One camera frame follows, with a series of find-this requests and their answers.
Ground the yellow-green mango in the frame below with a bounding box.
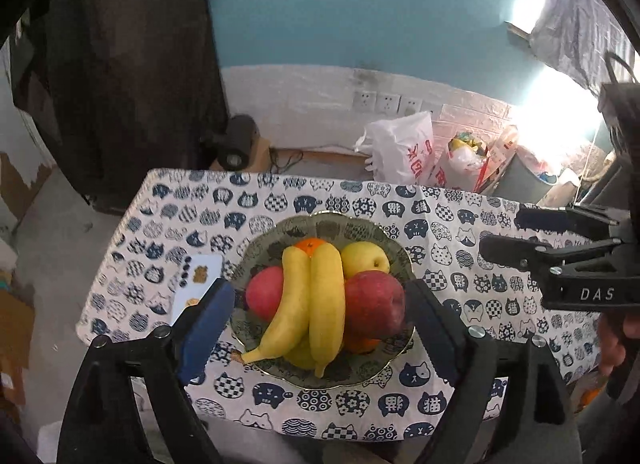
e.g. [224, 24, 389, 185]
[285, 334, 316, 369]

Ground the brown cardboard box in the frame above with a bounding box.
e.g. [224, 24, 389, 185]
[0, 289, 36, 407]

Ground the yellow banana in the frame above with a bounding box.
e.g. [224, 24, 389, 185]
[308, 242, 347, 379]
[241, 245, 312, 365]

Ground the white card with stickers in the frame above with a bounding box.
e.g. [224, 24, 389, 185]
[170, 254, 223, 327]

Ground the red apple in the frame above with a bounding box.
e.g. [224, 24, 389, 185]
[344, 270, 407, 341]
[245, 265, 286, 323]

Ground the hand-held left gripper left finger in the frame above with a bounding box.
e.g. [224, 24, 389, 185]
[57, 278, 237, 464]

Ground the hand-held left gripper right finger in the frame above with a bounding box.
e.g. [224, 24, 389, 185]
[404, 280, 583, 464]

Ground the grey trash bin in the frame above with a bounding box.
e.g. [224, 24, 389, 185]
[492, 149, 558, 205]

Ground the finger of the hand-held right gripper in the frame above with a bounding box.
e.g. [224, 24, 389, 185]
[515, 204, 632, 238]
[479, 234, 624, 276]

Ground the grey window cloth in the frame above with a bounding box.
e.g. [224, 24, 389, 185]
[530, 0, 636, 90]

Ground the wooden window frame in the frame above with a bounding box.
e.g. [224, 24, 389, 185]
[505, 21, 533, 50]

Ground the red and white trash bag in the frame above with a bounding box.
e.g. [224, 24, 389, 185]
[432, 131, 493, 192]

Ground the black speaker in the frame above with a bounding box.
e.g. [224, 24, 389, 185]
[202, 115, 258, 171]

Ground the white plastic bag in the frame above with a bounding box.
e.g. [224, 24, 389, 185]
[355, 111, 435, 185]

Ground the black hanging cloth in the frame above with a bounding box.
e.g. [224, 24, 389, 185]
[15, 0, 228, 215]

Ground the black cable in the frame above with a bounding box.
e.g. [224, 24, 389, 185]
[270, 144, 371, 171]

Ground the dark green glass plate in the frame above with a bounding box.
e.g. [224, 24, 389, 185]
[229, 211, 417, 390]

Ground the white paper bag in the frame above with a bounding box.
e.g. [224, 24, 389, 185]
[475, 126, 521, 192]

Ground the person's right hand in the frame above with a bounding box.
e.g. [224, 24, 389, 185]
[597, 311, 628, 377]

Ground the yellow green pear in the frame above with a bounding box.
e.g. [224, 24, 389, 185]
[340, 241, 391, 280]

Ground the cat print tablecloth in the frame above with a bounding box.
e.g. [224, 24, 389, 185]
[75, 169, 601, 442]

